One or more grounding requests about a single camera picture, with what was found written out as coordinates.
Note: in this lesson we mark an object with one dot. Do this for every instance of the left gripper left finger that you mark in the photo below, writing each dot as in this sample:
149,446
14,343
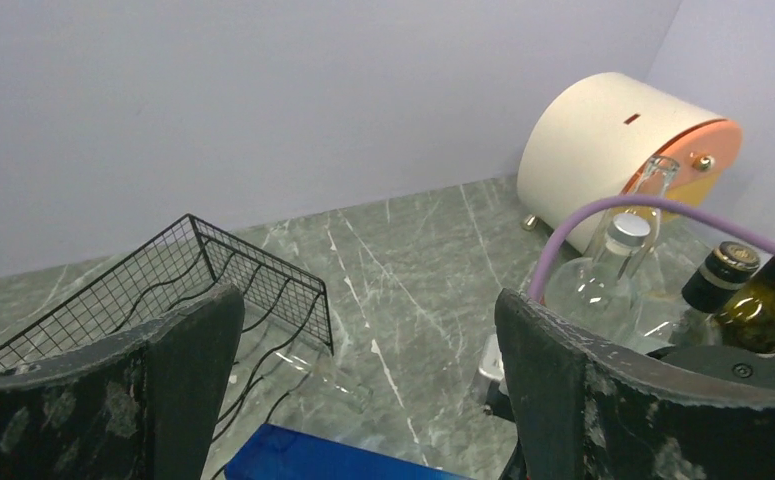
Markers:
139,404

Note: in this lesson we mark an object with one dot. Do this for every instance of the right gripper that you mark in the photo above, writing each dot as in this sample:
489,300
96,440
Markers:
489,387

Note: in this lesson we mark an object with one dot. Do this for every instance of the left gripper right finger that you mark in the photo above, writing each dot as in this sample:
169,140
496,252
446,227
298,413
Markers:
586,408

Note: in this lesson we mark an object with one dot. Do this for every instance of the small clear glass bottle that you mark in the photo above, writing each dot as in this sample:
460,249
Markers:
306,369

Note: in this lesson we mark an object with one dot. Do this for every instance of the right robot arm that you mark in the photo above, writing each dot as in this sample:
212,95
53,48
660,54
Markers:
721,362

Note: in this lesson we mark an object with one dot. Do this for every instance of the dark green wine bottle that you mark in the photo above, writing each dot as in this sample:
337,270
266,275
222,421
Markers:
747,321

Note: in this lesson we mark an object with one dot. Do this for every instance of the round clear flask silver cap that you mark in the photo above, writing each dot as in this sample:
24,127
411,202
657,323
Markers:
596,292

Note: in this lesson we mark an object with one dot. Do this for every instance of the cream round bread box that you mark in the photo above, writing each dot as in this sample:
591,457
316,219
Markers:
594,140

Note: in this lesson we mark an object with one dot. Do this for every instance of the black wire wine rack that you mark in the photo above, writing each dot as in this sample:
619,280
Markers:
187,259

